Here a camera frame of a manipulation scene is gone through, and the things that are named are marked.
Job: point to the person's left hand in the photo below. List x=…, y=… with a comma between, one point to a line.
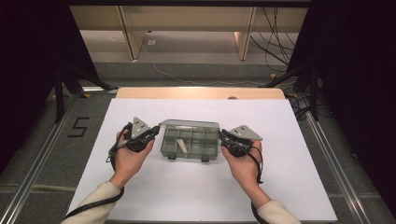
x=129, y=165

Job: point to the wooden table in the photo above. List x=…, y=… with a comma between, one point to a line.
x=186, y=92

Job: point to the person's right hand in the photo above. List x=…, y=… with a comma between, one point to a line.
x=244, y=169

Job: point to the black metal stand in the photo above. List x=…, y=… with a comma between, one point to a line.
x=58, y=93
x=313, y=93

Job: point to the black curtain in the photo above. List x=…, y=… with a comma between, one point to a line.
x=358, y=77
x=28, y=62

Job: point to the gray translucent plastic storage box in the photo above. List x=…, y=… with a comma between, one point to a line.
x=199, y=143

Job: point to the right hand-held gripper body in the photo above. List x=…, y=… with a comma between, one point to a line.
x=244, y=133

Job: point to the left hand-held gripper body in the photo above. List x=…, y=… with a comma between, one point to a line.
x=138, y=127

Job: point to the small white floor socket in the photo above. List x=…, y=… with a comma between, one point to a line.
x=151, y=42

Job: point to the white table sheet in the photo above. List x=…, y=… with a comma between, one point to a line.
x=264, y=174

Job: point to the aluminium floor rail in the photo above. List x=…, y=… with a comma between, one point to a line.
x=336, y=168
x=34, y=174

